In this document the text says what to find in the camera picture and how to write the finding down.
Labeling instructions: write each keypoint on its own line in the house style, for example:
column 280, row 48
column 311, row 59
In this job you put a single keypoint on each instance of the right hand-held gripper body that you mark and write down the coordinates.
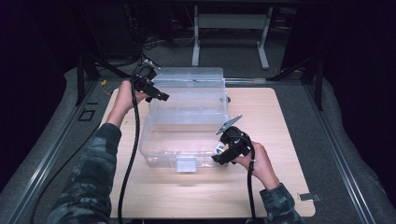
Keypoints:
column 235, row 140

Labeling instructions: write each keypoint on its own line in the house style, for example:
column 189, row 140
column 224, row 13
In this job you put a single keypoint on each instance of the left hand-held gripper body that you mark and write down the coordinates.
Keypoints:
column 144, row 79

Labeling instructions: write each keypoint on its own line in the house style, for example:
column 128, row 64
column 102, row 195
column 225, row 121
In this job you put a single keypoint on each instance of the small blue white object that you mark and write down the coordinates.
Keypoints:
column 221, row 148

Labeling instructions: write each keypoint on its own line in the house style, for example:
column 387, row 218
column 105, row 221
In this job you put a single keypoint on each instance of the clear plastic box lid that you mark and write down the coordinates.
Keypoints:
column 186, row 93

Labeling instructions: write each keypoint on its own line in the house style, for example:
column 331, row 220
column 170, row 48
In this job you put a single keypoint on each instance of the clear plastic storage box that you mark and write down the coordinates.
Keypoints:
column 183, row 140

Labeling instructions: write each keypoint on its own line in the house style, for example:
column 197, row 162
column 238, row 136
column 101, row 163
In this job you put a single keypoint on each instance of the person's left hand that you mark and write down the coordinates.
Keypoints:
column 124, row 96

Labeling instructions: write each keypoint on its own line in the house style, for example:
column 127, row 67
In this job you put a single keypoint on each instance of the person's right hand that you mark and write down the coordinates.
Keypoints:
column 258, row 161

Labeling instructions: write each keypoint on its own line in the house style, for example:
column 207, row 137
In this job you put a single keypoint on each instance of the small yellow tag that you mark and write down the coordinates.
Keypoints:
column 103, row 83

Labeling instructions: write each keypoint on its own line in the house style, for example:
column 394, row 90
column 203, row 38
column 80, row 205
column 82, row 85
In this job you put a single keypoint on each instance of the black metal stand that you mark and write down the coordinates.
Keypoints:
column 311, row 71
column 90, row 71

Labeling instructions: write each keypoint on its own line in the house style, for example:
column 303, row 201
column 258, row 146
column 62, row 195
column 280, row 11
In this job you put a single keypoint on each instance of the white metal table frame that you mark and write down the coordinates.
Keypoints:
column 230, row 21

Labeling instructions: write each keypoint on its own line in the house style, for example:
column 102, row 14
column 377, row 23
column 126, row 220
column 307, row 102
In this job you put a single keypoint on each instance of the aluminium rail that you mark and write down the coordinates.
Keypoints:
column 46, row 168
column 342, row 161

